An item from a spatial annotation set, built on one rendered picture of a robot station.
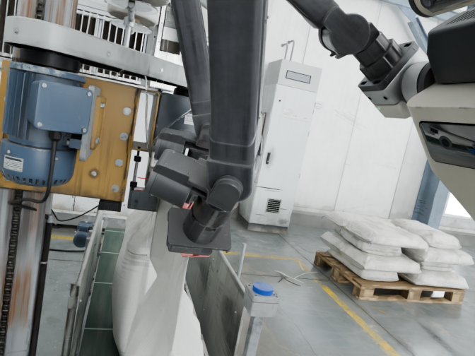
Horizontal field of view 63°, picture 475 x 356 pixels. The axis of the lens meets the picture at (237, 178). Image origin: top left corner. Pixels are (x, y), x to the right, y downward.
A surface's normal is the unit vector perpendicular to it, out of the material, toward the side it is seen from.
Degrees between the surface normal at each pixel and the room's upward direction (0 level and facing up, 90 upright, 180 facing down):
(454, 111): 130
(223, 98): 125
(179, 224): 45
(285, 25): 90
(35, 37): 90
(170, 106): 90
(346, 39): 104
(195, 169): 39
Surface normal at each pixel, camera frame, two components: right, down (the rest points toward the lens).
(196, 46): 0.13, 0.38
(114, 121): 0.26, 0.19
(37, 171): 0.45, 0.23
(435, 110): -0.85, 0.52
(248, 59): -0.17, 0.65
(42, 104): 0.63, 0.22
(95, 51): 0.80, 0.23
